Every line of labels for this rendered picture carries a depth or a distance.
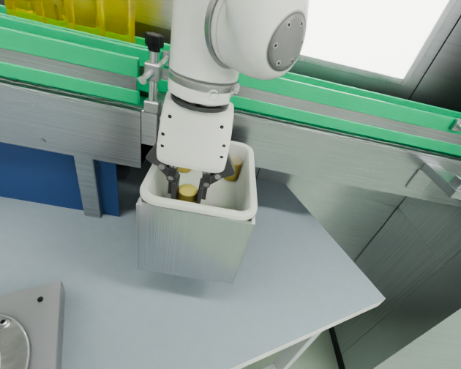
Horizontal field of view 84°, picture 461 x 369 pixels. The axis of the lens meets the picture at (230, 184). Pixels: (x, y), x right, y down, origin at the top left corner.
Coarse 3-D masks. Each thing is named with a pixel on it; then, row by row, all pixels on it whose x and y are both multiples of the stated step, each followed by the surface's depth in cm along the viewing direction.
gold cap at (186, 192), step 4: (184, 184) 43; (188, 184) 43; (180, 188) 42; (184, 188) 42; (188, 188) 43; (192, 188) 43; (196, 188) 43; (180, 192) 41; (184, 192) 42; (188, 192) 42; (192, 192) 42; (196, 192) 42; (176, 196) 43; (180, 196) 41; (184, 196) 41; (188, 196) 41; (192, 196) 41; (196, 196) 42; (180, 200) 42; (184, 200) 42; (188, 200) 42; (192, 200) 42; (196, 200) 43
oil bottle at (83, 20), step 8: (64, 0) 47; (72, 0) 47; (80, 0) 47; (88, 0) 47; (96, 0) 48; (72, 8) 48; (80, 8) 48; (88, 8) 48; (96, 8) 49; (72, 16) 49; (80, 16) 49; (88, 16) 49; (96, 16) 49; (72, 24) 50; (80, 24) 50; (88, 24) 50; (96, 24) 50; (88, 32) 50; (96, 32) 51
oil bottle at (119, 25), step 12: (108, 0) 47; (120, 0) 47; (132, 0) 50; (108, 12) 48; (120, 12) 48; (132, 12) 51; (108, 24) 49; (120, 24) 49; (132, 24) 52; (108, 36) 51; (120, 36) 51; (132, 36) 54
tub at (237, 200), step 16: (240, 144) 53; (160, 176) 44; (192, 176) 53; (240, 176) 53; (144, 192) 36; (160, 192) 45; (208, 192) 50; (224, 192) 51; (240, 192) 48; (256, 192) 41; (176, 208) 36; (192, 208) 35; (208, 208) 36; (224, 208) 47; (240, 208) 45; (256, 208) 38
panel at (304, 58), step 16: (144, 0) 59; (160, 0) 59; (144, 16) 61; (160, 16) 61; (432, 32) 61; (320, 64) 66; (336, 64) 66; (416, 64) 65; (384, 80) 68; (400, 80) 67
